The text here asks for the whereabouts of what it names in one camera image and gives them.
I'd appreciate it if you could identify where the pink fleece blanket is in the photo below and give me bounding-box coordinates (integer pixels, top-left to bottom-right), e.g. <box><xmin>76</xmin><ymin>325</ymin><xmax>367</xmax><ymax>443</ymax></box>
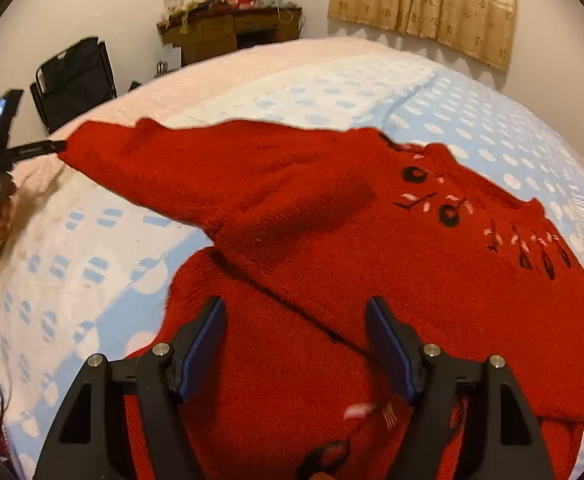
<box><xmin>9</xmin><ymin>36</ymin><xmax>390</xmax><ymax>133</ymax></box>

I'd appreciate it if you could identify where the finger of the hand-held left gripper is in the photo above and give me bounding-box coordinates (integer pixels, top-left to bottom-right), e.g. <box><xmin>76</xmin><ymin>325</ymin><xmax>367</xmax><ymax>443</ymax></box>
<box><xmin>6</xmin><ymin>140</ymin><xmax>68</xmax><ymax>163</ymax></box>

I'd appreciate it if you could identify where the beige patterned curtain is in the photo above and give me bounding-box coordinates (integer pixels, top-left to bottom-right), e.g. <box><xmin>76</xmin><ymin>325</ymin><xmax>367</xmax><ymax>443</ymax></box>
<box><xmin>327</xmin><ymin>0</ymin><xmax>518</xmax><ymax>72</ymax></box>

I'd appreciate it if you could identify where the black folding chair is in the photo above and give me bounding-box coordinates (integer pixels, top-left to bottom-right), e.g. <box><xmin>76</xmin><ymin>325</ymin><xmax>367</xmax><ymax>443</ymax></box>
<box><xmin>29</xmin><ymin>36</ymin><xmax>119</xmax><ymax>135</ymax></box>

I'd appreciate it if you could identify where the wooden desk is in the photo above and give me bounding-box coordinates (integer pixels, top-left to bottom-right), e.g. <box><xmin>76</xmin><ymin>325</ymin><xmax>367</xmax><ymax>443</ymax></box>
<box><xmin>157</xmin><ymin>7</ymin><xmax>305</xmax><ymax>68</ymax></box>

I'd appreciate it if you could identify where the white paper bag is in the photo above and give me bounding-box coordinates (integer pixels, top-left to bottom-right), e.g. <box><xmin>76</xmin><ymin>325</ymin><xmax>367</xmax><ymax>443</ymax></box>
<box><xmin>159</xmin><ymin>45</ymin><xmax>183</xmax><ymax>78</ymax></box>

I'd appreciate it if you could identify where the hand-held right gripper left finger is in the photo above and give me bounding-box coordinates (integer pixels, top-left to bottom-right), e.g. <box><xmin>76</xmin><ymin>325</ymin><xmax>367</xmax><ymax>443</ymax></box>
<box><xmin>33</xmin><ymin>296</ymin><xmax>228</xmax><ymax>480</ymax></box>

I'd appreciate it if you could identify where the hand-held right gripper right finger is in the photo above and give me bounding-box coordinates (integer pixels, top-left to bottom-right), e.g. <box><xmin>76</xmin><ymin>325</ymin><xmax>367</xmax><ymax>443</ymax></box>
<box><xmin>364</xmin><ymin>296</ymin><xmax>557</xmax><ymax>480</ymax></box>

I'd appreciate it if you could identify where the red knitted sweater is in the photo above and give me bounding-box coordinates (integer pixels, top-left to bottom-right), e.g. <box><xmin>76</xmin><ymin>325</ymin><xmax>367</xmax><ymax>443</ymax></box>
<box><xmin>58</xmin><ymin>117</ymin><xmax>584</xmax><ymax>480</ymax></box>

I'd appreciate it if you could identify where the blue polka dot blanket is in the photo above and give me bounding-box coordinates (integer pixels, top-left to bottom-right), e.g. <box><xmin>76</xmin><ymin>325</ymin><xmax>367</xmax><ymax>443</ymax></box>
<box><xmin>0</xmin><ymin>52</ymin><xmax>584</xmax><ymax>480</ymax></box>

